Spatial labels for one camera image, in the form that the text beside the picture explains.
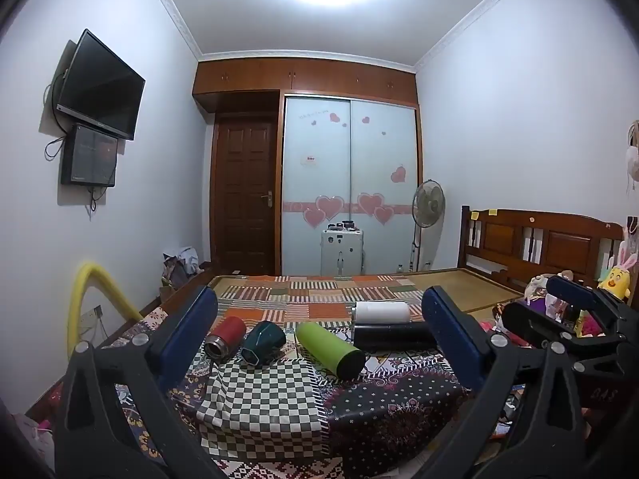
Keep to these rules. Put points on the hanging plush toy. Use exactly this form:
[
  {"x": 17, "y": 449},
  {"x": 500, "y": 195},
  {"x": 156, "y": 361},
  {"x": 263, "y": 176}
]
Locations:
[{"x": 634, "y": 154}]

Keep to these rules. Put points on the dark green cup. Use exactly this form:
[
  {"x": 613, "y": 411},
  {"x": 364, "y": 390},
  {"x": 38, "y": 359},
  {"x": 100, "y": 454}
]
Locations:
[{"x": 263, "y": 342}]

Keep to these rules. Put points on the pile of soft toys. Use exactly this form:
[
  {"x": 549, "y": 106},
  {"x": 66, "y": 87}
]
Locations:
[{"x": 541, "y": 292}]

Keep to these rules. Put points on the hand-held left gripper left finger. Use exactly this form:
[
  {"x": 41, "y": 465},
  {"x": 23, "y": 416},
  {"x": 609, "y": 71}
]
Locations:
[{"x": 187, "y": 342}]

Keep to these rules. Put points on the light green bottle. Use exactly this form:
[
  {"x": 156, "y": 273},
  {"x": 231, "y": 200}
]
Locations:
[{"x": 329, "y": 354}]

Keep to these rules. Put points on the wall-mounted television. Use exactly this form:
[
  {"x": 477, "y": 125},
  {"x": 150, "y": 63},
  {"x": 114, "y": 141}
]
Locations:
[{"x": 100, "y": 85}]

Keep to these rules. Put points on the black bottle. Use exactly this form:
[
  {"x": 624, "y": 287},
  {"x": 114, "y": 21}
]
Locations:
[{"x": 394, "y": 338}]

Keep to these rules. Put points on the patchwork blanket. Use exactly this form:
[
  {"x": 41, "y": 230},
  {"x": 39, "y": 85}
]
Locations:
[{"x": 319, "y": 297}]

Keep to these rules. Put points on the small wall monitor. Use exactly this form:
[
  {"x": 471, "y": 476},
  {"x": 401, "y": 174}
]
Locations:
[{"x": 90, "y": 154}]

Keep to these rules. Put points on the standing fan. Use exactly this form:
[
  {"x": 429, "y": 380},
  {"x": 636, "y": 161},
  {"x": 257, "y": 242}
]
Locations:
[{"x": 428, "y": 199}]

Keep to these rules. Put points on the green checkered cloth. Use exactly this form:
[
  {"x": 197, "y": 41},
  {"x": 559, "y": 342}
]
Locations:
[{"x": 264, "y": 401}]

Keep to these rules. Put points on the wall socket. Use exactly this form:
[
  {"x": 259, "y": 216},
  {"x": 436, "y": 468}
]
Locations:
[{"x": 92, "y": 317}]

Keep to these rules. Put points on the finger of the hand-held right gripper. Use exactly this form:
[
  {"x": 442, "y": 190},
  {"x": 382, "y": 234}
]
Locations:
[
  {"x": 526, "y": 324},
  {"x": 571, "y": 290}
]

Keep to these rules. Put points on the woven bamboo mat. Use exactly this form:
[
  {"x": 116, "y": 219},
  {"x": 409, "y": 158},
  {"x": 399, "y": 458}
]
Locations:
[{"x": 464, "y": 287}]

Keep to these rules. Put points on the white cup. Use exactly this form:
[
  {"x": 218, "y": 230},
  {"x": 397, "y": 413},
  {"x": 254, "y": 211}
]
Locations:
[{"x": 382, "y": 312}]

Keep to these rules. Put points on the yellow foam tube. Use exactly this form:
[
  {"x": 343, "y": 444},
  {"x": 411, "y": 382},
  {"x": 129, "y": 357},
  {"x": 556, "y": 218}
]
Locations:
[{"x": 85, "y": 289}]

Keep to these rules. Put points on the white box appliance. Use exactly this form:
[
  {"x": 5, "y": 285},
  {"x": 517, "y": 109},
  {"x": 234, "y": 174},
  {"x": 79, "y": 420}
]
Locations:
[{"x": 342, "y": 252}]

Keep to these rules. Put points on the yellow plush toy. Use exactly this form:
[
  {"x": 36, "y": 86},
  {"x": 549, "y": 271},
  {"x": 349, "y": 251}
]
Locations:
[{"x": 621, "y": 277}]

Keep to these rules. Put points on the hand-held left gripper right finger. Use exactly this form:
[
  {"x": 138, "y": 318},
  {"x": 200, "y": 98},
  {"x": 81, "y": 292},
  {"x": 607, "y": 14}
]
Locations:
[{"x": 452, "y": 342}]

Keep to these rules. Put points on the wooden wardrobe with sliding doors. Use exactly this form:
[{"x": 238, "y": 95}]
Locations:
[{"x": 349, "y": 169}]

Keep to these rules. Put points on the brown wooden door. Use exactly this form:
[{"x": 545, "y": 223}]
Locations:
[{"x": 243, "y": 194}]

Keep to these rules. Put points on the dark floral cloth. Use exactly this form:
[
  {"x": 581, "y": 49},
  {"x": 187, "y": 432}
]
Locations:
[{"x": 394, "y": 416}]

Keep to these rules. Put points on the pile of clothes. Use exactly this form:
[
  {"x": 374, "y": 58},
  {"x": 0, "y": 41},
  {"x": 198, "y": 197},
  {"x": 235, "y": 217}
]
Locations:
[{"x": 179, "y": 267}]

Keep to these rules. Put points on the wooden bed headboard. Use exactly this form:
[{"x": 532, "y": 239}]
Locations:
[{"x": 544, "y": 239}]

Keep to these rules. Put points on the red steel cup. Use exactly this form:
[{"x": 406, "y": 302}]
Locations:
[{"x": 225, "y": 340}]

